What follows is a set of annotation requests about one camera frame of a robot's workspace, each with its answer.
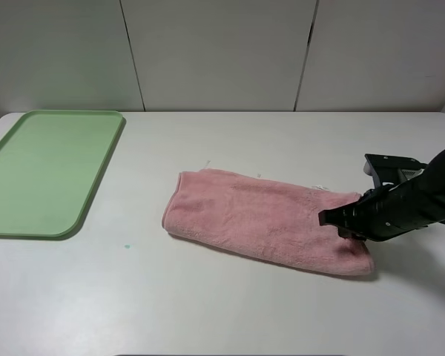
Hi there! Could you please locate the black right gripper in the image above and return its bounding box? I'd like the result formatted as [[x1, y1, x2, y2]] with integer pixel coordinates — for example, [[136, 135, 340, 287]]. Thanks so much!
[[318, 188, 430, 242]]

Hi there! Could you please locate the pink fluffy towel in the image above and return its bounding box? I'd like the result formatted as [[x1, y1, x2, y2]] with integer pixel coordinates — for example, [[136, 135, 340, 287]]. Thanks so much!
[[162, 169, 374, 277]]

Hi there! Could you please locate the white towel care label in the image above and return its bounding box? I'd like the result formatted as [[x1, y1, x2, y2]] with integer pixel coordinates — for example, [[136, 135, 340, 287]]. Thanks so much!
[[311, 185, 332, 192]]

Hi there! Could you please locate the green plastic tray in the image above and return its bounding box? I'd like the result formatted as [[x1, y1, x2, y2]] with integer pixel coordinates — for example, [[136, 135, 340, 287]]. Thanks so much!
[[0, 110, 126, 241]]

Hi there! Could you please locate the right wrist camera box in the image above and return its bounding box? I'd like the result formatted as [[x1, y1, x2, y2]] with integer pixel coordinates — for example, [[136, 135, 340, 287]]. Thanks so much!
[[363, 154, 427, 188]]

